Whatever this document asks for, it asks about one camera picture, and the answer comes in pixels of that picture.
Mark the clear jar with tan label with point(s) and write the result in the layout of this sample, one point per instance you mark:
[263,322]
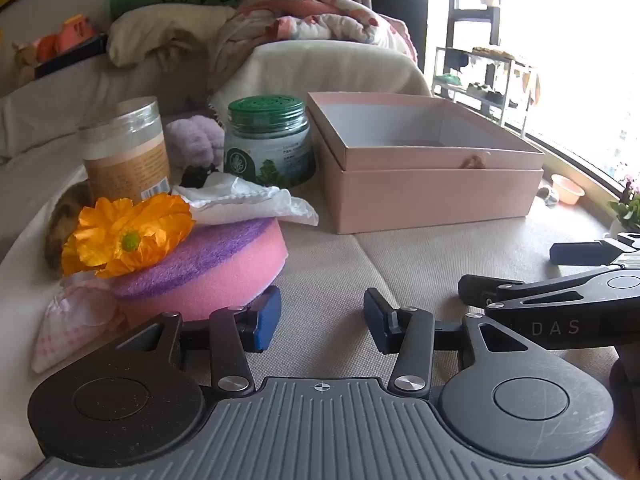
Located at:
[125,155]

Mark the grey slipper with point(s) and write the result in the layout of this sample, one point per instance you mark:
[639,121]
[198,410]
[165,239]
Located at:
[547,196]

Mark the pink checked fabric pouch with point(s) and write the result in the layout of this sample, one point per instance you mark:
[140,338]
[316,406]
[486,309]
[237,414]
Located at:
[70,320]

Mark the pink and purple round sponge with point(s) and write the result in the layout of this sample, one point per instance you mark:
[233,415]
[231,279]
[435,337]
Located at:
[225,270]

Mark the small plastic basin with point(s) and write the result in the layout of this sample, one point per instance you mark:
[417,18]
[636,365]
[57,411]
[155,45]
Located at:
[567,190]

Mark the brown furry plush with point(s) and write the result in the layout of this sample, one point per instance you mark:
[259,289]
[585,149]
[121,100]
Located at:
[65,220]

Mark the cream pillow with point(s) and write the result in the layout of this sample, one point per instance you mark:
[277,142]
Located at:
[160,35]

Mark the orange plush toy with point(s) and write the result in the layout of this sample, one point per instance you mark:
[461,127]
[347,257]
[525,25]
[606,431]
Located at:
[75,32]

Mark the purple fluffy plush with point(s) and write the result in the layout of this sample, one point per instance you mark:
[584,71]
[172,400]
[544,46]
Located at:
[195,140]

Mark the metal shoe rack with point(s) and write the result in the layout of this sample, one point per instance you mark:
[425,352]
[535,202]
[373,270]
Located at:
[500,75]

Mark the floral pink blanket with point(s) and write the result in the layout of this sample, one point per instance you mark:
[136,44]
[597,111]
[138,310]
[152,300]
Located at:
[310,20]

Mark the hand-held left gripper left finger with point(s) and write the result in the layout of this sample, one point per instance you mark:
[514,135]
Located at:
[267,317]

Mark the green lidded glass jar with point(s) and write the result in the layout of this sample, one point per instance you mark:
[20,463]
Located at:
[270,145]

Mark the dark blue box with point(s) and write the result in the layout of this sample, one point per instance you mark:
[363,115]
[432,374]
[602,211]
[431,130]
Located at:
[65,62]

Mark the cream covered sofa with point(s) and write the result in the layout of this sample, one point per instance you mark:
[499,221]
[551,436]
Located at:
[325,70]

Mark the pink cardboard box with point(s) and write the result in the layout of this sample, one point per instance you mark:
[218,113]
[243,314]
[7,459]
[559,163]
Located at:
[425,200]

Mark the white cloth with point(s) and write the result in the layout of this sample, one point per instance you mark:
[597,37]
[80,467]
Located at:
[235,200]

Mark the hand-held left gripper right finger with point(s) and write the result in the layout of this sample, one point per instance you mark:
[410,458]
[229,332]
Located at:
[377,317]

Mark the orange artificial flower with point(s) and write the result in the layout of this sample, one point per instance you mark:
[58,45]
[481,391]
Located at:
[125,230]

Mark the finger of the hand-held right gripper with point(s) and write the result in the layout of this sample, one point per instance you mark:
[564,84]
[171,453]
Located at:
[480,287]
[575,252]

